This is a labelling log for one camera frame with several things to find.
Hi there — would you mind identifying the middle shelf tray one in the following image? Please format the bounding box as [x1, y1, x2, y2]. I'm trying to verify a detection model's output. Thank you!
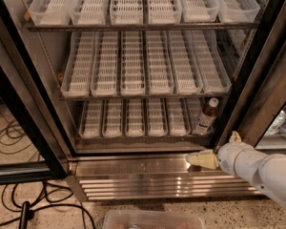
[61, 31, 95, 97]

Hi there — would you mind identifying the middle shelf tray five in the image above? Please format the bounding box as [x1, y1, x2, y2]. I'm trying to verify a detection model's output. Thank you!
[168, 31, 203, 94]

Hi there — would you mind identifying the brown drink plastic bottle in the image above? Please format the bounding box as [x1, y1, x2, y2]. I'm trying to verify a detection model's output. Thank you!
[194, 97, 219, 135]

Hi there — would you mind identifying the bottom shelf tray one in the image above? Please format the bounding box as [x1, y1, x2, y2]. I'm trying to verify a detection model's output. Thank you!
[79, 99, 103, 139]

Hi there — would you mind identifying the bottom shelf tray six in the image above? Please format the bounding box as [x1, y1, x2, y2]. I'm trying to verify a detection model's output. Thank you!
[186, 98, 212, 135]

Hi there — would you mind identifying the shelf tray three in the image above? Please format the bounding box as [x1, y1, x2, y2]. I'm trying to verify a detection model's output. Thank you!
[126, 99, 144, 137]
[110, 0, 143, 25]
[120, 31, 145, 95]

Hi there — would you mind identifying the clear plastic bin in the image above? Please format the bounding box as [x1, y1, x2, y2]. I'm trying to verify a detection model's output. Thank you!
[102, 210, 206, 229]

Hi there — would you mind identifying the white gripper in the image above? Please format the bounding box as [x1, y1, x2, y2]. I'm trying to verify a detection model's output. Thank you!
[185, 131, 267, 177]

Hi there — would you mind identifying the top shelf tray three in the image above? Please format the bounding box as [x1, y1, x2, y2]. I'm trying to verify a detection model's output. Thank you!
[110, 0, 143, 25]

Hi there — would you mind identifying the middle shelf tray two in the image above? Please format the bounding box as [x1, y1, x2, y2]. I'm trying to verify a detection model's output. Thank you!
[91, 31, 118, 96]

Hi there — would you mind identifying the black floor cable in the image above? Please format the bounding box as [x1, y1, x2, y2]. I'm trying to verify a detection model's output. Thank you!
[0, 180, 97, 229]

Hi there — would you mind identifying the shelf tray two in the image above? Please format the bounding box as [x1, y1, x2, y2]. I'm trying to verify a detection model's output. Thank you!
[102, 99, 122, 138]
[70, 0, 109, 26]
[91, 31, 118, 96]

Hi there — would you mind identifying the top shelf tray five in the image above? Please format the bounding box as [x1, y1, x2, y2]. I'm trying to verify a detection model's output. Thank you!
[180, 0, 219, 23]

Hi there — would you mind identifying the black stand post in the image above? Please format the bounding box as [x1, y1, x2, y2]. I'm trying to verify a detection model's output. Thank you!
[18, 201, 33, 229]

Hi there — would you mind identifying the top shelf tray six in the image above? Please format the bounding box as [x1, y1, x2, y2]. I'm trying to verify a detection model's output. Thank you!
[217, 0, 260, 23]

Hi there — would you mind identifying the top shelf tray one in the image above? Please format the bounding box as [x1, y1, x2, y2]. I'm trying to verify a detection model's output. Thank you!
[29, 0, 72, 26]

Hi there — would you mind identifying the open glass fridge door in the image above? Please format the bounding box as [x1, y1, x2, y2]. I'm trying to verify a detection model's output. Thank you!
[0, 37, 69, 185]

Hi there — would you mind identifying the shelf tray four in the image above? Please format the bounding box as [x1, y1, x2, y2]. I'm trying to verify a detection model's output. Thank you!
[147, 0, 182, 25]
[147, 98, 167, 136]
[145, 31, 174, 94]

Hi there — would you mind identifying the top shelf tray four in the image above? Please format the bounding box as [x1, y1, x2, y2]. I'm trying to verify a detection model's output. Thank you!
[147, 0, 182, 25]

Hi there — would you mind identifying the top shelf tray two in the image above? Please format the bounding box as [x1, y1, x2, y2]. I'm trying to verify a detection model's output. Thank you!
[70, 0, 109, 26]

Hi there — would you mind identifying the stainless steel fridge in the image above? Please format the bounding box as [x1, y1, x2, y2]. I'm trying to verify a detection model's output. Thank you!
[0, 0, 286, 201]

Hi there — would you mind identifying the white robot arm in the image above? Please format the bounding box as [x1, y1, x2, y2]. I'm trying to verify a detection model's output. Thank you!
[185, 131, 286, 209]

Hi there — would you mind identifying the bottom shelf tray two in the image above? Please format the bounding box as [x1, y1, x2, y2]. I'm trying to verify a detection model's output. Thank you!
[102, 99, 122, 138]

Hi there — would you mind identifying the bottom shelf tray four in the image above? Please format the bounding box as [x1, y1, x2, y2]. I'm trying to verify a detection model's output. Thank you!
[147, 98, 167, 136]

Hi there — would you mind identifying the shelf tray one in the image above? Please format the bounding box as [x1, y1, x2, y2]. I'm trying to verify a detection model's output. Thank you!
[61, 31, 95, 97]
[79, 99, 103, 139]
[29, 0, 72, 26]

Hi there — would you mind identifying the middle shelf tray three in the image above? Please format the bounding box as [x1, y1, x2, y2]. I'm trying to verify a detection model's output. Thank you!
[120, 31, 145, 95]

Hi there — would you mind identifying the middle shelf tray four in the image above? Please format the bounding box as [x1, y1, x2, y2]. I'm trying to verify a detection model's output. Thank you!
[145, 31, 174, 94]

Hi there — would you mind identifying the shelf tray six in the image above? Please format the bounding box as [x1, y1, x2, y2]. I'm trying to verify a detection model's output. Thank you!
[186, 98, 212, 135]
[217, 0, 260, 23]
[192, 31, 232, 94]

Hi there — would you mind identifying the middle shelf tray six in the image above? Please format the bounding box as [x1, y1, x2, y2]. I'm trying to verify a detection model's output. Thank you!
[192, 31, 232, 94]

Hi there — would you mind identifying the bottom shelf tray three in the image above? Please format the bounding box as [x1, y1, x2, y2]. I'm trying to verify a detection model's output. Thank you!
[126, 99, 144, 137]

